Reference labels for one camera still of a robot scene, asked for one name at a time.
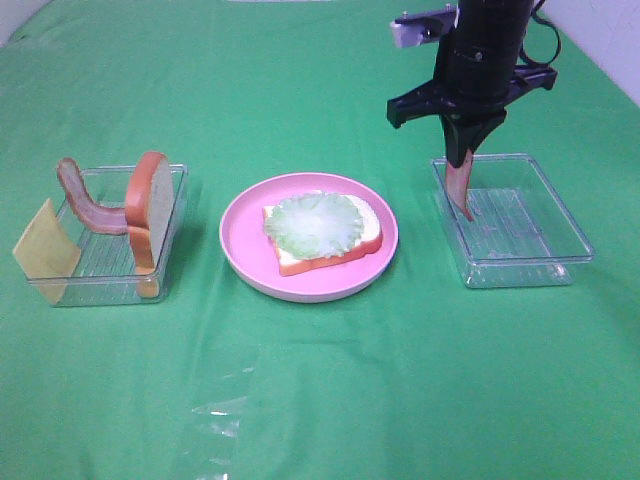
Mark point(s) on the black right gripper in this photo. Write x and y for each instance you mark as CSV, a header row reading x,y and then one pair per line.
x,y
470,80

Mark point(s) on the pink ham strip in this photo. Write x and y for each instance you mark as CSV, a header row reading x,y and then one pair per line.
x,y
457,182

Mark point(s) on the bread slice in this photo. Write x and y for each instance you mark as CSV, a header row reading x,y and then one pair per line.
x,y
369,243
148,208

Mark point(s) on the green lettuce leaf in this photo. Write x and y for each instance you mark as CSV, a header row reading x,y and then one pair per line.
x,y
315,225

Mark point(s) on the wavy bacon strip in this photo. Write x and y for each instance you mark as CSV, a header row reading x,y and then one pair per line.
x,y
97,218

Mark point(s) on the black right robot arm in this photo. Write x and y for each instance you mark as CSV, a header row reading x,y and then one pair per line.
x,y
492,22

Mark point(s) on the clear right plastic container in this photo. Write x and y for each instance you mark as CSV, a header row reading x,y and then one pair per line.
x,y
521,235

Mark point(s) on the clear plastic container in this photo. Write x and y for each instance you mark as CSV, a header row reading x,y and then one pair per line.
x,y
521,235
105,274

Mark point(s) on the pink round plate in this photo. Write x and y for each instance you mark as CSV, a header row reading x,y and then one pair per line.
x,y
252,256

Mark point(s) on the green tablecloth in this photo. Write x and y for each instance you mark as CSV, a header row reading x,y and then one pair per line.
x,y
417,377

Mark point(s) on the clear left plastic container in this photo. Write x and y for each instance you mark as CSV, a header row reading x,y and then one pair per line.
x,y
105,274

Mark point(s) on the clear tape patch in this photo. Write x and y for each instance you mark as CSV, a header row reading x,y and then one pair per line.
x,y
221,394

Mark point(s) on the yellow cheese slice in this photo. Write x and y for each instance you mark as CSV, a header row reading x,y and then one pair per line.
x,y
46,254

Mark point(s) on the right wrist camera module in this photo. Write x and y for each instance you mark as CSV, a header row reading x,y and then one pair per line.
x,y
410,30

